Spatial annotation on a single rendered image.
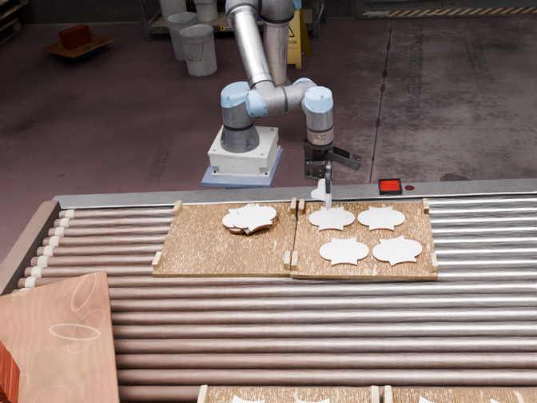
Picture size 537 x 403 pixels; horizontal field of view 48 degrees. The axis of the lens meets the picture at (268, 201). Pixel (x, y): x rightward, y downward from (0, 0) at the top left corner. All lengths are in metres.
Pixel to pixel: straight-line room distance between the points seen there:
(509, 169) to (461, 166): 0.28
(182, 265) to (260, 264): 0.24
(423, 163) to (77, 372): 2.92
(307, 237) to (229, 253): 0.24
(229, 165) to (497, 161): 2.18
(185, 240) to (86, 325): 0.49
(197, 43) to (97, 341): 4.05
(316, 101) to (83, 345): 0.86
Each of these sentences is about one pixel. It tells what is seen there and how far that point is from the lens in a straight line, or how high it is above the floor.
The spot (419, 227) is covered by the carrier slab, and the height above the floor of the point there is 0.94.
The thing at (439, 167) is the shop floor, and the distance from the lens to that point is 3.95.
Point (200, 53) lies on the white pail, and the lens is 5.40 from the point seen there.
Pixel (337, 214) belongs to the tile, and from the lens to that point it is 1.94.
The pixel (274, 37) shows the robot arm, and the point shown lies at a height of 1.39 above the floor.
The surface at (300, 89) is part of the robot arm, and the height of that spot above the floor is 1.36.
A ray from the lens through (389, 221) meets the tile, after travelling 1.92.
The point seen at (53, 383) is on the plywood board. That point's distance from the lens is 1.50.
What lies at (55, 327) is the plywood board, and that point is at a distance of 1.63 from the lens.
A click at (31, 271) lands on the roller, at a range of 2.04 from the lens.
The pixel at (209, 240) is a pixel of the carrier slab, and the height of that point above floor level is 0.94.
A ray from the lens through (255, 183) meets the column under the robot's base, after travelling 2.26.
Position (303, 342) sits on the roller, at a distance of 1.59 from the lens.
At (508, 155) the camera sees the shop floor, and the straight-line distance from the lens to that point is 4.13.
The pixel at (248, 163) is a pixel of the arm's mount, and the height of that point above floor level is 0.93.
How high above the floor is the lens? 2.11
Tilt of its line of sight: 35 degrees down
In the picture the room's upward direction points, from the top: 7 degrees counter-clockwise
